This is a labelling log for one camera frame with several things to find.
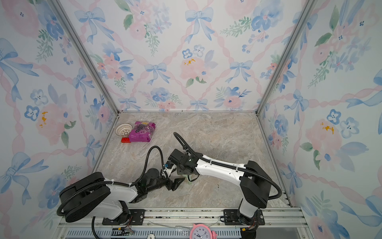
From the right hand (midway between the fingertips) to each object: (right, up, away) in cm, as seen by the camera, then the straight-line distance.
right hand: (184, 170), depth 83 cm
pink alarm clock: (+9, -24, -14) cm, 30 cm away
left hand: (-1, -2, 0) cm, 3 cm away
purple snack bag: (-29, +21, +17) cm, 40 cm away
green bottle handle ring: (+2, +1, -13) cm, 13 cm away
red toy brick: (-41, +15, +18) cm, 47 cm away
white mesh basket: (-45, +22, +23) cm, 55 cm away
